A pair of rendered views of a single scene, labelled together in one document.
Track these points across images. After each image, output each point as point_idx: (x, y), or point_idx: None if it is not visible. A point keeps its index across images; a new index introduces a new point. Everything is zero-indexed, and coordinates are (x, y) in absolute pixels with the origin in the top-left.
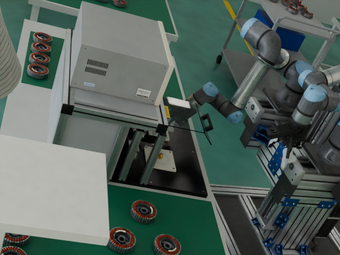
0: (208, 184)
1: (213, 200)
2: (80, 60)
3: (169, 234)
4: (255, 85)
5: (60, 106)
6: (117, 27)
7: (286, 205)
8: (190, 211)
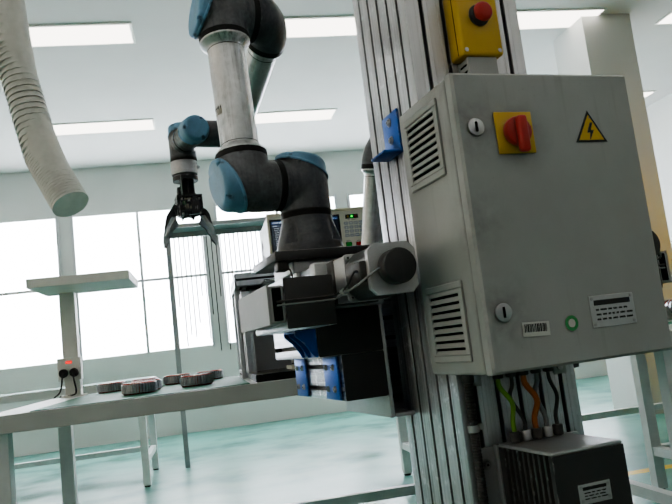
0: (293, 378)
1: (254, 383)
2: (261, 250)
3: (168, 390)
4: (363, 211)
5: None
6: None
7: (300, 392)
8: (219, 385)
